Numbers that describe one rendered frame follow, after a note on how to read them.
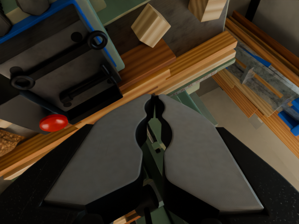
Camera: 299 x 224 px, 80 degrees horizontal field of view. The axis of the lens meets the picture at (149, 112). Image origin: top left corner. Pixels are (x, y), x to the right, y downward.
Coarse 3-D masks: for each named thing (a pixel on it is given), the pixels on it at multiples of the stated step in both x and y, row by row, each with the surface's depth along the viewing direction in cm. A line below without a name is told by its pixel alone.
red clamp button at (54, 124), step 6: (54, 114) 20; (42, 120) 20; (48, 120) 20; (54, 120) 20; (60, 120) 21; (66, 120) 21; (42, 126) 20; (48, 126) 20; (54, 126) 21; (60, 126) 21
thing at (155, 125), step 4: (172, 96) 32; (176, 96) 32; (180, 100) 32; (152, 120) 31; (156, 120) 31; (148, 124) 33; (152, 124) 31; (156, 124) 31; (160, 124) 31; (152, 128) 31; (156, 128) 31; (160, 128) 31; (156, 132) 30; (160, 132) 30; (156, 136) 30; (160, 136) 30; (156, 140) 32; (160, 140) 30; (160, 144) 30; (164, 148) 33
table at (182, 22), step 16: (96, 0) 27; (112, 0) 28; (128, 0) 28; (144, 0) 27; (160, 0) 28; (176, 0) 29; (112, 16) 27; (128, 16) 27; (176, 16) 31; (192, 16) 33; (224, 16) 37; (112, 32) 28; (128, 32) 30; (176, 32) 34; (192, 32) 36; (208, 32) 38; (128, 48) 32; (176, 48) 38; (192, 48) 40; (0, 128) 35; (16, 128) 37
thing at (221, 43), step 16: (224, 32) 40; (208, 48) 39; (224, 48) 39; (176, 64) 40; (192, 64) 39; (64, 128) 40; (32, 144) 40; (48, 144) 39; (0, 160) 41; (16, 160) 40
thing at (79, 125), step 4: (164, 80) 36; (156, 84) 36; (148, 88) 36; (140, 92) 36; (144, 92) 36; (136, 96) 36; (128, 100) 36; (120, 104) 36; (112, 108) 36; (104, 112) 36; (96, 116) 36; (100, 116) 36; (92, 120) 36; (76, 124) 35; (80, 124) 36; (84, 124) 36
